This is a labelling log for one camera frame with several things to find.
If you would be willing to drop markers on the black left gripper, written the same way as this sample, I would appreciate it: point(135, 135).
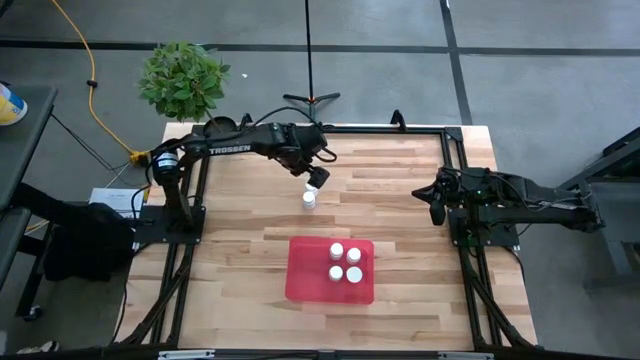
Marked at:
point(305, 150)

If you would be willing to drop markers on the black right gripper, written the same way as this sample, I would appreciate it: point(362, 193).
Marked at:
point(452, 192)

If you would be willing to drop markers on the white pill bottle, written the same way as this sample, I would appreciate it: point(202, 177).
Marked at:
point(354, 274)
point(309, 199)
point(336, 273)
point(310, 189)
point(354, 255)
point(336, 251)

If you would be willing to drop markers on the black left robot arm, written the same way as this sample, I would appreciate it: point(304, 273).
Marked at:
point(235, 147)

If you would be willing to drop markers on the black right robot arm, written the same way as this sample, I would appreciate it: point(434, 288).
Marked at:
point(540, 205)

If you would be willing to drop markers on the pink translucent plastic basket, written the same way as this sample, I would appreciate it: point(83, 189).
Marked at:
point(310, 280)

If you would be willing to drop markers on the black plant pot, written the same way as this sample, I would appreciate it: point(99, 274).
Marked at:
point(220, 122)

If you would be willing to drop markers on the black tripod stand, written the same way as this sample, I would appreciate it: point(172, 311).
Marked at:
point(310, 50)

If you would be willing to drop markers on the green leafy plant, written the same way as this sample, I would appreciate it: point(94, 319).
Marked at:
point(182, 80)

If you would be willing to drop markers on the yellow power plug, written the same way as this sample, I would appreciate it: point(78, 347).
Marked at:
point(140, 158)

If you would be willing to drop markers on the dark metal table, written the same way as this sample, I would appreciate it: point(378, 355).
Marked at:
point(627, 155)

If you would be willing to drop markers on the white paper sheet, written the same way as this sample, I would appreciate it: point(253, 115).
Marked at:
point(117, 200)

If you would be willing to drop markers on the black bag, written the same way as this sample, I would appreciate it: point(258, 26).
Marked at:
point(85, 245)

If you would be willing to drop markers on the dark grey side table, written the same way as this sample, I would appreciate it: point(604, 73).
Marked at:
point(25, 150)

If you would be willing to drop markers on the black office chair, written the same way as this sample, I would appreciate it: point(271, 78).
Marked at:
point(12, 240)

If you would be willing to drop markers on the yellow blue white container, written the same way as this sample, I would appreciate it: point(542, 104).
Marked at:
point(10, 107)

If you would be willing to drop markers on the person's shoe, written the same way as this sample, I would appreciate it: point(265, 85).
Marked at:
point(47, 346)

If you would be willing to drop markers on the person's leg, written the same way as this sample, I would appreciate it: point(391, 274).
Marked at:
point(3, 342)

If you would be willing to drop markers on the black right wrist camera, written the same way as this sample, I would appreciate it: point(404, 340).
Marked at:
point(451, 179)

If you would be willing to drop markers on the black aluminium table frame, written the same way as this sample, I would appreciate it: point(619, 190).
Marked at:
point(390, 130)

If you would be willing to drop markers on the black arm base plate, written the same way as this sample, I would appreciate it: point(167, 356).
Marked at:
point(150, 232)
point(495, 240)

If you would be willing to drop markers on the black frame clamp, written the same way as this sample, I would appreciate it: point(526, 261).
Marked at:
point(398, 120)
point(246, 120)

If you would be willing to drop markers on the silver metal bracket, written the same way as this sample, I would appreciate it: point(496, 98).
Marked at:
point(466, 355)
point(186, 354)

